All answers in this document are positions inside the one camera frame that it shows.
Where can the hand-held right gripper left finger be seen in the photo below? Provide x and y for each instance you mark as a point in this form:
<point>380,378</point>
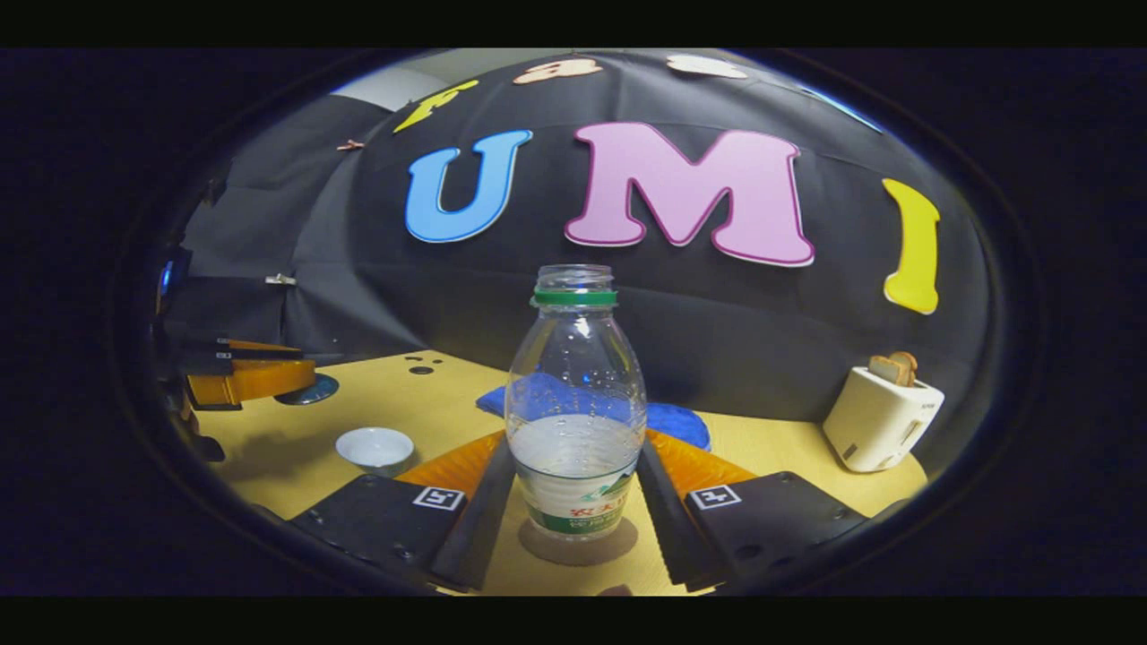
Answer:
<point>479,528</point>

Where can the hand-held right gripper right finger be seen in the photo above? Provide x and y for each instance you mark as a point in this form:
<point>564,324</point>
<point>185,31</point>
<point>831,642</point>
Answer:
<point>668,520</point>

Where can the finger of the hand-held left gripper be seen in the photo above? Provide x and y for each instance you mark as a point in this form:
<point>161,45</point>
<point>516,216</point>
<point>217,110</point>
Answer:
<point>251,381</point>
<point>237,349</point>

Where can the brown round coaster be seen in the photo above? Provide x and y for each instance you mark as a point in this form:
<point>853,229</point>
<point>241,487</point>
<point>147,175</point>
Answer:
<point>620,548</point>

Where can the dark blue teacup lid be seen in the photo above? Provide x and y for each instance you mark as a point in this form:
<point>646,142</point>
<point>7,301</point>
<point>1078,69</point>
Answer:
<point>318,391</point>

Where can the white teacup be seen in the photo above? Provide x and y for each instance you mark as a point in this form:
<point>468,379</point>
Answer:
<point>375,448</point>

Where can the clear plastic water bottle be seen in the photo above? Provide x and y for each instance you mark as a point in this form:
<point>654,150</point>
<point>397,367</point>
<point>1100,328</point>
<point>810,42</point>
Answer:
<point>573,394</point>

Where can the white clip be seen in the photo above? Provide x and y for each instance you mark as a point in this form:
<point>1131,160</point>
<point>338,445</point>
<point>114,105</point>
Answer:
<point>280,279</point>

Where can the blue towel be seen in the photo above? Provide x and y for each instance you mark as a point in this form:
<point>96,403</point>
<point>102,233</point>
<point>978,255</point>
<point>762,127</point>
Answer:
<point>681,421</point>

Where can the black backdrop cloth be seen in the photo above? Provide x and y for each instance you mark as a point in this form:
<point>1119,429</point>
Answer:
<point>717,322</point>

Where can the white toaster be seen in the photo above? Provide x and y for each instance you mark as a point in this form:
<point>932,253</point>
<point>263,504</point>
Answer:
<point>878,421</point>

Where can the toast slice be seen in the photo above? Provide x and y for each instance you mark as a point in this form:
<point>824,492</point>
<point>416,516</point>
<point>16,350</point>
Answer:
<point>885,369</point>
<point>909,363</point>

